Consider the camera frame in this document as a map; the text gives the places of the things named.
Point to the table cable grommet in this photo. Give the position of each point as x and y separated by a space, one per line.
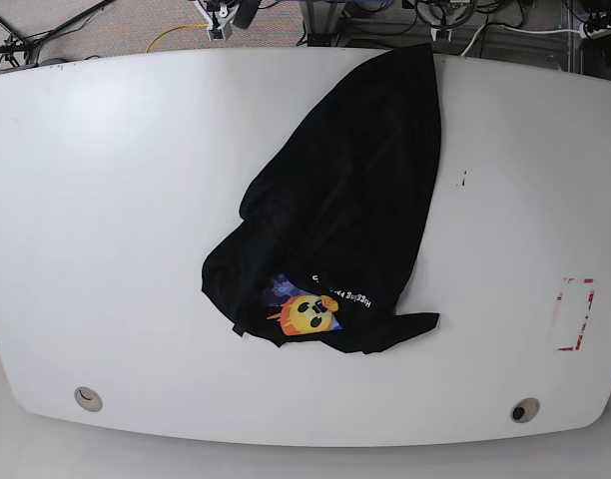
88 399
525 410

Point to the red tape rectangle marking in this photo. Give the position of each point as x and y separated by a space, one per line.
571 313

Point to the black cylinder on floor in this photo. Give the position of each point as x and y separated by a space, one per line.
246 13

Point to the black tripod stand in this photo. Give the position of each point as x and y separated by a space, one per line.
21 51

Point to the left table cable grommet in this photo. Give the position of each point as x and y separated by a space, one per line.
88 399

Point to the white power strip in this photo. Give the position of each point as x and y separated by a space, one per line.
597 26

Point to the black printed T-shirt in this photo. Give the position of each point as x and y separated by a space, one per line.
332 225

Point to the right table cable grommet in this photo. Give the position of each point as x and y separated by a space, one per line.
525 410

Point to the aluminium frame base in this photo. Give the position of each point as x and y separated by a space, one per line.
321 19

